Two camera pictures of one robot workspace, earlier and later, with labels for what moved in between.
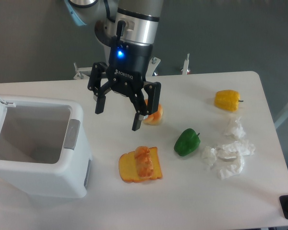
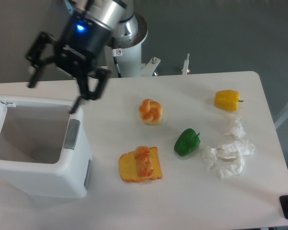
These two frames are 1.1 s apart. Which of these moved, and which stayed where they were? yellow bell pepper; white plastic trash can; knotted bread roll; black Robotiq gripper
Moved: black Robotiq gripper
Stayed: knotted bread roll; white plastic trash can; yellow bell pepper
